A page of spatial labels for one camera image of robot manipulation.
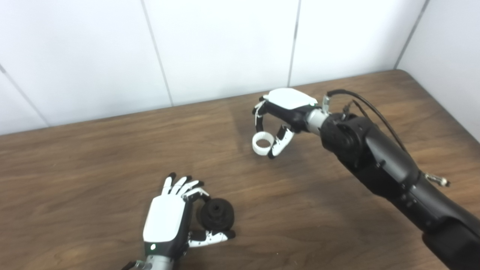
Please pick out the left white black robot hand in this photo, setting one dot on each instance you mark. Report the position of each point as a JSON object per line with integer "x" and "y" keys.
{"x": 165, "y": 221}

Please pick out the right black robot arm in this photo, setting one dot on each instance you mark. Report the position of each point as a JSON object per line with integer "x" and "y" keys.
{"x": 390, "y": 168}

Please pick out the round black part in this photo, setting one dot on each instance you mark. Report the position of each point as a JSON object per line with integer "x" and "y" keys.
{"x": 217, "y": 215}

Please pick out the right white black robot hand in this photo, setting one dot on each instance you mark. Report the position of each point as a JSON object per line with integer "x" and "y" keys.
{"x": 288, "y": 103}

